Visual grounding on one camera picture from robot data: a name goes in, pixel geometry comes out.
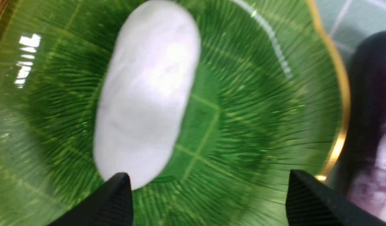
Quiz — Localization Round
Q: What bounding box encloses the purple eggplant green stem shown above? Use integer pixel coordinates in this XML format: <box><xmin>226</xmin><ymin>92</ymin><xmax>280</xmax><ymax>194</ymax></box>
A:
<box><xmin>334</xmin><ymin>30</ymin><xmax>386</xmax><ymax>222</ymax></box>

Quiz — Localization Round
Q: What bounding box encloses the white radish with leaves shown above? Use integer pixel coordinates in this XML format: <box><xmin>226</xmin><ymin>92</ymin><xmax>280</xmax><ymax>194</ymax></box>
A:
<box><xmin>93</xmin><ymin>0</ymin><xmax>201</xmax><ymax>190</ymax></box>

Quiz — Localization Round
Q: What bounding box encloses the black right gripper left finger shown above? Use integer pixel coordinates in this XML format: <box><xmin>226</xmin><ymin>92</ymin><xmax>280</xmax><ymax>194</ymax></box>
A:
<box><xmin>49</xmin><ymin>173</ymin><xmax>134</xmax><ymax>226</ymax></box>

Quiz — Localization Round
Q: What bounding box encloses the green glass plate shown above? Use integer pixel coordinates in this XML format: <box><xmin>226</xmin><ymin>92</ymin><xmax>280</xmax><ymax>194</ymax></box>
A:
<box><xmin>0</xmin><ymin>0</ymin><xmax>349</xmax><ymax>226</ymax></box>

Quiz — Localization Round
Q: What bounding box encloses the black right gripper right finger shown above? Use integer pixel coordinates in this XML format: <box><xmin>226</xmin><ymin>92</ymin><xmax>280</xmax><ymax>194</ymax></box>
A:
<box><xmin>285</xmin><ymin>170</ymin><xmax>386</xmax><ymax>226</ymax></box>

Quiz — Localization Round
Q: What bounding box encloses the green checkered tablecloth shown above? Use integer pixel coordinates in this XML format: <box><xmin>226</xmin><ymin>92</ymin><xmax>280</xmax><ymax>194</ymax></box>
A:
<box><xmin>314</xmin><ymin>0</ymin><xmax>386</xmax><ymax>73</ymax></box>

